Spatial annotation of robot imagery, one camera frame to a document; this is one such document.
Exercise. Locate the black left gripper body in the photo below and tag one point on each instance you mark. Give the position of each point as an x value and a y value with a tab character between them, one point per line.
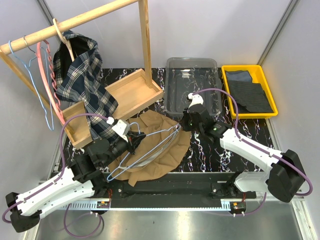
119	147

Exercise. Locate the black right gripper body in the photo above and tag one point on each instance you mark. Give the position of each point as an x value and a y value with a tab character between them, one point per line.
187	124

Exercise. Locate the blue wire hanger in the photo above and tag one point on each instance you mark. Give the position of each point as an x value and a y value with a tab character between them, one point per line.
148	156
51	126

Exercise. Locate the tan brown garment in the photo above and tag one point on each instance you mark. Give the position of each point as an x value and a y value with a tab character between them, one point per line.
148	122

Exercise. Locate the navy plaid skirt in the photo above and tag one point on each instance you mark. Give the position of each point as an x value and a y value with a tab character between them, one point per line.
78	80

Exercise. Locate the light wooden hanger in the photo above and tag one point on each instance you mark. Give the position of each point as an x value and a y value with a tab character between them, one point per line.
63	39

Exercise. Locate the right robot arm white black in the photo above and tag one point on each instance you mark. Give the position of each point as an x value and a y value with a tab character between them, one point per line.
282	173

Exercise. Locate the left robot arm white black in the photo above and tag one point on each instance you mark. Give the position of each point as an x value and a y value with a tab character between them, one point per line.
82	178

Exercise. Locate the pink plastic hanger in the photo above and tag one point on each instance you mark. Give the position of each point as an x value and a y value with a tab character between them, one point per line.
48	78

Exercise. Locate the wooden clothes rack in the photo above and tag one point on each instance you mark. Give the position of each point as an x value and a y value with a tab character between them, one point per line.
134	92

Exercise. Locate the grey plastic bin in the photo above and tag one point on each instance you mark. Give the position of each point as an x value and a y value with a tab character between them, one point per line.
185	75

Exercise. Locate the dark grey folded cloth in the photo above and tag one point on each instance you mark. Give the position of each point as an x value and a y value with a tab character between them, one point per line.
250	97

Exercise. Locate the blue grey folded cloth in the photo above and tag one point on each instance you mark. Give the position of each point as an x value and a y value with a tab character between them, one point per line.
239	76

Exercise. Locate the yellow plastic tray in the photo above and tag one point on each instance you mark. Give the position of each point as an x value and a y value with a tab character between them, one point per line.
258	77

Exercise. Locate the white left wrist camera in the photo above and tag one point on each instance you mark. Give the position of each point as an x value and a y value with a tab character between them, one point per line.
120	127

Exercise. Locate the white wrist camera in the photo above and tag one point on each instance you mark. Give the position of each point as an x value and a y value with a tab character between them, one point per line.
195	99
120	127

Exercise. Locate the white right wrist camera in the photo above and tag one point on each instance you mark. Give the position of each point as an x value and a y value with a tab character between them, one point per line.
195	99

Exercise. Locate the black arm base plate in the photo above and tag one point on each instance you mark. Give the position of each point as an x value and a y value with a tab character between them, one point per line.
209	184

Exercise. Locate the aluminium mounting rail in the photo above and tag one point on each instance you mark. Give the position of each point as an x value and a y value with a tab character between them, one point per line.
154	202

